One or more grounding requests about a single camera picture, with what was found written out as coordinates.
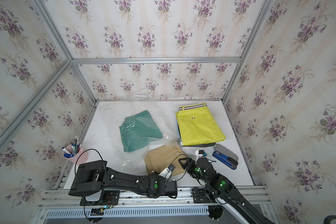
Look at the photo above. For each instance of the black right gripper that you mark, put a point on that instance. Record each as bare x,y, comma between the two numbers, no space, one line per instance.
189,162

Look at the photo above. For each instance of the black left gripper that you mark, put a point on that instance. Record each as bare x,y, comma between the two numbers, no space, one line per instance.
158,176

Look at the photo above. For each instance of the beige trousers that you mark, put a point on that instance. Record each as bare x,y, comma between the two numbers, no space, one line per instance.
159,159

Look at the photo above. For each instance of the dark grey trousers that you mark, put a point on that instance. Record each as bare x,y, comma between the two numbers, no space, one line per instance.
204,145

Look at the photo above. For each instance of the yellow-green trousers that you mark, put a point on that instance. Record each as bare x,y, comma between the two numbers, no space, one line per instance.
200,114

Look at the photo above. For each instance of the clear plastic vacuum bag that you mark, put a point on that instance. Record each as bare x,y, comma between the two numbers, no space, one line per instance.
113,114

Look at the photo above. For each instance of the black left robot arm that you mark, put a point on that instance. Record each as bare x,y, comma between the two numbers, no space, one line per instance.
95,176

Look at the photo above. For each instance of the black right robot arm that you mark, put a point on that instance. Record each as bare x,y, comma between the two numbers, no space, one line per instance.
219,188

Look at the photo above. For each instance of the blue stapler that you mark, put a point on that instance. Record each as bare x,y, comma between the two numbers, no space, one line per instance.
226,160

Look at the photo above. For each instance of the teal folded garment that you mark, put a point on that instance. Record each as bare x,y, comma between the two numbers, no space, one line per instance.
138,130

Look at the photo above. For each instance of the pink pen cup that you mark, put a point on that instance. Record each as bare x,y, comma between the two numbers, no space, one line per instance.
74,152

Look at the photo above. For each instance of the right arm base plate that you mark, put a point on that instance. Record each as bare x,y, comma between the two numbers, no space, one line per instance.
203,195

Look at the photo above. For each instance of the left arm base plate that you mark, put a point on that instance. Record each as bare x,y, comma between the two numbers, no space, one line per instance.
102,198

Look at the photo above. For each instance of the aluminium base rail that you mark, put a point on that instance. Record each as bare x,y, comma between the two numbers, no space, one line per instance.
58,204

